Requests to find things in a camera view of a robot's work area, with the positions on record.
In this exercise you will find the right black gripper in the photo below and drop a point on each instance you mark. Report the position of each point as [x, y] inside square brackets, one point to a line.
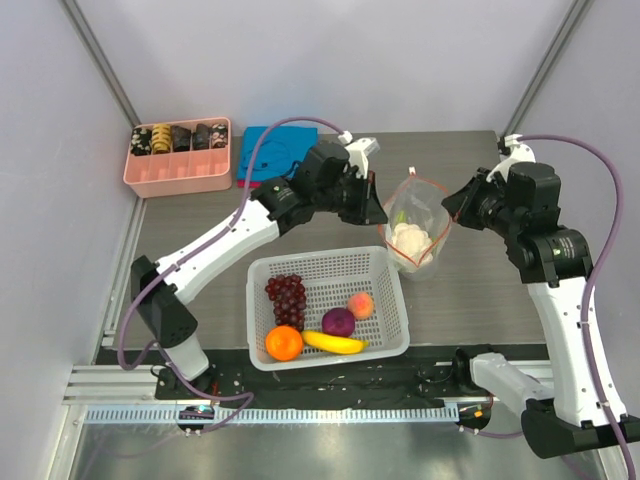
[473, 198]

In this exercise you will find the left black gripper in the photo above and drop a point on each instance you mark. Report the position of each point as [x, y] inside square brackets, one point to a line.
[372, 211]

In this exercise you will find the clear orange zip bag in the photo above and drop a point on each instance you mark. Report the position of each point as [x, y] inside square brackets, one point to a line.
[418, 201]

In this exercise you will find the white cauliflower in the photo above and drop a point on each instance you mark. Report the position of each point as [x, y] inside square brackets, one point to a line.
[410, 247]

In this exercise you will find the peach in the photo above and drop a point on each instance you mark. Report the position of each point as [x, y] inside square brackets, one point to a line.
[361, 305]

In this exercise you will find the purple onion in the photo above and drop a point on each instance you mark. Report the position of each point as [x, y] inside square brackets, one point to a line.
[338, 322]

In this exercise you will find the purple grape bunch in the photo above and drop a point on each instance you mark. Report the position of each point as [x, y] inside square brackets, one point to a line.
[288, 296]

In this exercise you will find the yellow banana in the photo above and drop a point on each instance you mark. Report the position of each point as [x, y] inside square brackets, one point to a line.
[333, 344]

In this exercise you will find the orange fruit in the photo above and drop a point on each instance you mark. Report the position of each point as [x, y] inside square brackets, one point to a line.
[284, 343]

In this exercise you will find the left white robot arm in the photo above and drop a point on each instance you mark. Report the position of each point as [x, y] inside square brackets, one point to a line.
[331, 178]

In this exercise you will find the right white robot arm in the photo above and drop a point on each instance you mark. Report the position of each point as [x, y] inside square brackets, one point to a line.
[582, 410]

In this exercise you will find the white plastic basket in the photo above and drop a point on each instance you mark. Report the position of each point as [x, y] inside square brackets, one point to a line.
[330, 277]

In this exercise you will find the blue folded cloth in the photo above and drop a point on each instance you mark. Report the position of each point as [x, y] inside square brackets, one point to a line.
[279, 150]

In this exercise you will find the magenta folded cloth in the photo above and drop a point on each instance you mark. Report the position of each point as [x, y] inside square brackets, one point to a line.
[254, 181]

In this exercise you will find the black pink floral sock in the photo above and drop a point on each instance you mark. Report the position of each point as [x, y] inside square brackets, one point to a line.
[219, 135]

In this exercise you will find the black patterned rolled sock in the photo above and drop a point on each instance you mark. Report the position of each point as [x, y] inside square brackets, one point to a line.
[201, 137]

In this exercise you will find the dark brown rolled sock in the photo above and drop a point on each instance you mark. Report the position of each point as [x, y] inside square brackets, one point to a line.
[181, 138]

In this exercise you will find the pink organizer box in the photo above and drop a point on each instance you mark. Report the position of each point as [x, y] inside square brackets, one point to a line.
[180, 173]

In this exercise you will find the yellow striped rolled sock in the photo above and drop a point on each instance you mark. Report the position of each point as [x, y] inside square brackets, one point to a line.
[161, 139]

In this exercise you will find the black floral rolled sock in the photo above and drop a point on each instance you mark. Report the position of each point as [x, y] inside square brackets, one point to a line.
[140, 142]

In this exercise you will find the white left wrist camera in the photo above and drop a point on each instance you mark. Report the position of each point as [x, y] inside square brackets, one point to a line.
[359, 151]

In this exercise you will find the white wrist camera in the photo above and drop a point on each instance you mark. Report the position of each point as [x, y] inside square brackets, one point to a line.
[359, 151]
[513, 151]

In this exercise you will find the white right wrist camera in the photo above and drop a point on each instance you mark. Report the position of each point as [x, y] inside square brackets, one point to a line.
[513, 151]

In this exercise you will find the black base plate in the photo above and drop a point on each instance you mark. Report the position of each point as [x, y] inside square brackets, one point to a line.
[419, 378]

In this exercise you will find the white slotted cable duct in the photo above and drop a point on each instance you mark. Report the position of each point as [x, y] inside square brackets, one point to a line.
[194, 415]

